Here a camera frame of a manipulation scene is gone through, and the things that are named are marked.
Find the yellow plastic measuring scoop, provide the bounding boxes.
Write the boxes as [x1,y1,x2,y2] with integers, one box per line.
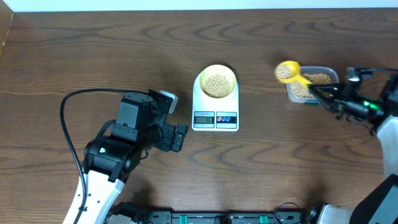
[274,60,312,89]

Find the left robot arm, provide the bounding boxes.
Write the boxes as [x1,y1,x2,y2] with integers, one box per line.
[60,90,188,223]

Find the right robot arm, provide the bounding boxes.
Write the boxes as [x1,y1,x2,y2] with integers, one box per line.
[307,67,397,223]

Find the white digital kitchen scale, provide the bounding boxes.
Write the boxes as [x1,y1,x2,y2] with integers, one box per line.
[192,71,239,132]

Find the soybeans in bowl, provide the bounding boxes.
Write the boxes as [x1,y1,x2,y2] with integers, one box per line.
[203,74,232,98]

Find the pale yellow plastic bowl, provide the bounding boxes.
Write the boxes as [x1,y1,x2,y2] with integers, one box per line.
[199,65,237,96]

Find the soybeans in container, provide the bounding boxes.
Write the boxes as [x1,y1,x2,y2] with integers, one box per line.
[290,73,332,98]

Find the clear plastic container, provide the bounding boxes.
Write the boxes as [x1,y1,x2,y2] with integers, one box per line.
[286,66,339,104]

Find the right black cable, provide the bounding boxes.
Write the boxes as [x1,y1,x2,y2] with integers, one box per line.
[356,67,398,78]

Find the black cable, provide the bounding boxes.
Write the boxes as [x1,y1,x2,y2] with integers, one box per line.
[356,67,398,78]
[59,88,150,224]

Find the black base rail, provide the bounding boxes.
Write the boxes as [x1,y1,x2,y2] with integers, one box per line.
[105,201,330,224]

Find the left black cable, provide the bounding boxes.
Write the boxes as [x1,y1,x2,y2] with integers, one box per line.
[59,88,150,224]

